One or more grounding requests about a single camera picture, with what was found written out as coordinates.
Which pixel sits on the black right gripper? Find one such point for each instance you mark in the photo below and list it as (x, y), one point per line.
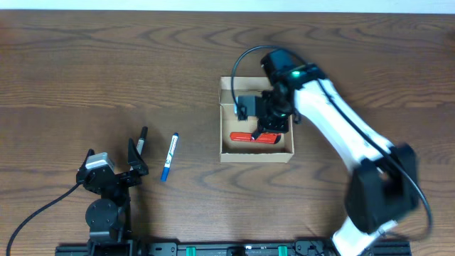
(271, 125)

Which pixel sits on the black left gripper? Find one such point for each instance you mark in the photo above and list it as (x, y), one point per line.
(116, 178)

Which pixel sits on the red utility knife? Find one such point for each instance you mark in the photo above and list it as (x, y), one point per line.
(264, 138)

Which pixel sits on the black marker pen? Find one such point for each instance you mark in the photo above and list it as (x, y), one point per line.
(141, 140)

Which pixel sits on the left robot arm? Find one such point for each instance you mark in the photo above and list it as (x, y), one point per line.
(109, 217)

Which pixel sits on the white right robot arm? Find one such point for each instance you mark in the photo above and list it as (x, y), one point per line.
(383, 186)

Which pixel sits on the blue marker pen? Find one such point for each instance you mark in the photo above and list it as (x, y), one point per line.
(169, 157)

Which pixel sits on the brown cardboard box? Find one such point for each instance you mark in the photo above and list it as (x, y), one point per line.
(247, 152)

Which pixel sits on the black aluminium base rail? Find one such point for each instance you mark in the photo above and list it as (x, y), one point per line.
(298, 248)

